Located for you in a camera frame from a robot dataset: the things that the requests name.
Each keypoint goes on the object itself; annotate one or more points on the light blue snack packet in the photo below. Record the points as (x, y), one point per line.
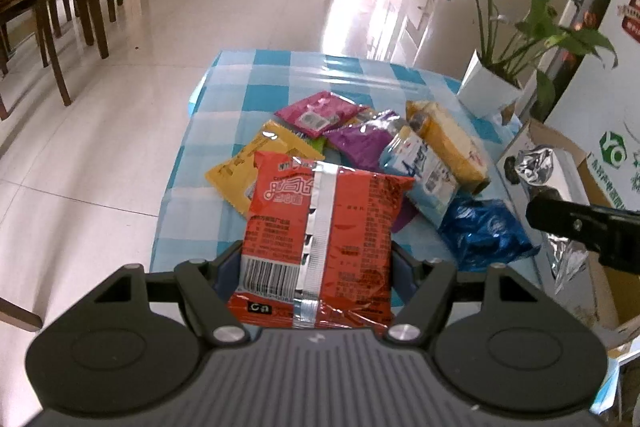
(425, 177)

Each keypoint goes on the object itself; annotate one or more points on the red snack packet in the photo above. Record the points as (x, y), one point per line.
(360, 247)

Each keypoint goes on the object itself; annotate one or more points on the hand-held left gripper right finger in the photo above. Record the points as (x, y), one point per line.
(403, 277)

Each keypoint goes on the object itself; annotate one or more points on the clear yellow bread packet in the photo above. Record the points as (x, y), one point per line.
(450, 142)

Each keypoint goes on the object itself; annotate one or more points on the dark blue snack packet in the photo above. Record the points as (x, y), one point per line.
(485, 232)

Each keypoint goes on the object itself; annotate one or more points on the silver foil packet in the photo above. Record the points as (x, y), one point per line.
(570, 262)
(535, 167)

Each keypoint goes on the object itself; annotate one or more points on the white printed carton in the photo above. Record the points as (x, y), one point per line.
(610, 82)

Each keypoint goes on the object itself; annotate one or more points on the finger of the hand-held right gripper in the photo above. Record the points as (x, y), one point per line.
(575, 219)

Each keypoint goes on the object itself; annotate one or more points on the pink snack packet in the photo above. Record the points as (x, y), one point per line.
(320, 112)

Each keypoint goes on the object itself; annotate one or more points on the purple snack packet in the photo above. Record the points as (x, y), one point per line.
(357, 142)

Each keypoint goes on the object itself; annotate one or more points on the yellow snack packet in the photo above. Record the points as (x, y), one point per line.
(235, 172)

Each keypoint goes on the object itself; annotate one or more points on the brown cardboard box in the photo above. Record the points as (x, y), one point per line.
(595, 187)

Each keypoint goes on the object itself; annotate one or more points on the wooden furniture leg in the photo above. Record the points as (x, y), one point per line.
(17, 313)

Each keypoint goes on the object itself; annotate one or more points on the green snack packet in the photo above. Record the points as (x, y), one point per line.
(316, 143)

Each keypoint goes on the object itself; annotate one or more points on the green leafy houseplant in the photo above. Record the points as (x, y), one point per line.
(542, 12)

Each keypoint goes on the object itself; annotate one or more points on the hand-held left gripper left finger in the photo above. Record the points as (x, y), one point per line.
(231, 272)

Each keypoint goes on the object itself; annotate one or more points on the white plant pot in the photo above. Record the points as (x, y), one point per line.
(487, 87)

